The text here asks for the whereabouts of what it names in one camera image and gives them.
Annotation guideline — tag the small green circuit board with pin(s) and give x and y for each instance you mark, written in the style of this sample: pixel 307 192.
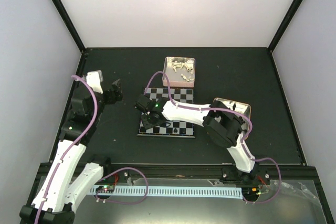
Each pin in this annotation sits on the small green circuit board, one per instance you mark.
pixel 105 189

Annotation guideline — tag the right black frame post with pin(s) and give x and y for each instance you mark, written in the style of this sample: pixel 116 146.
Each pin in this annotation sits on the right black frame post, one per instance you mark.
pixel 294 6

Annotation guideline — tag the black frame post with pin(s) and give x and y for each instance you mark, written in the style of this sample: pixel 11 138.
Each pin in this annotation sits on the black frame post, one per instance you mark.
pixel 69 24
pixel 294 6

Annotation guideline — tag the yellow tin tray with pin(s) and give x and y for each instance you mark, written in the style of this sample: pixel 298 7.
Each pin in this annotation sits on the yellow tin tray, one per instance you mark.
pixel 242 108

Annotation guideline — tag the light blue slotted cable duct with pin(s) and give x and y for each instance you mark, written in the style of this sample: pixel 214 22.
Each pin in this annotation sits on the light blue slotted cable duct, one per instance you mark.
pixel 172 191

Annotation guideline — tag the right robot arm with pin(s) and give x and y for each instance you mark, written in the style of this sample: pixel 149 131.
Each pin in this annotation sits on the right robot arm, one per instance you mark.
pixel 226 127

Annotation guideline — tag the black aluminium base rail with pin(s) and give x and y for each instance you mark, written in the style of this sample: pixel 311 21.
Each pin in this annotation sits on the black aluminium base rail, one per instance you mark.
pixel 226 173

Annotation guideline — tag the left black frame post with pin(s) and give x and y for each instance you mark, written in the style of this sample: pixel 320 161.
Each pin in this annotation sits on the left black frame post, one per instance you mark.
pixel 69 24

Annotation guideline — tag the pink tin tray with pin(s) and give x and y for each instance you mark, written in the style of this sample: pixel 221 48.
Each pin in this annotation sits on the pink tin tray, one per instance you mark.
pixel 172 79

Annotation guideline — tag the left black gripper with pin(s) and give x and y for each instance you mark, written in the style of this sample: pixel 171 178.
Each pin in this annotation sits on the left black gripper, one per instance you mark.
pixel 112 99

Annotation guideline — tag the black and grey chessboard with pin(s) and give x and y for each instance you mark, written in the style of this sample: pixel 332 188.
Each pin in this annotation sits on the black and grey chessboard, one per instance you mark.
pixel 184 95

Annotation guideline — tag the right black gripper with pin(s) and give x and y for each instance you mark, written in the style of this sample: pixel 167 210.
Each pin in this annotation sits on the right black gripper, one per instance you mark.
pixel 147 125

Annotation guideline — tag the pile of white chess pieces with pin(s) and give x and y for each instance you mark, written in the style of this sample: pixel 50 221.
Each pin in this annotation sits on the pile of white chess pieces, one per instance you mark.
pixel 185 70

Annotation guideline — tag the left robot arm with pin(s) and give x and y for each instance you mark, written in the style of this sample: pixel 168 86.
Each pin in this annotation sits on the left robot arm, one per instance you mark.
pixel 60 195

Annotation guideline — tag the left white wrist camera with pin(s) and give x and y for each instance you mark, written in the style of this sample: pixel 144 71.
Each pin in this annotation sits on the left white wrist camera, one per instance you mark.
pixel 94 79

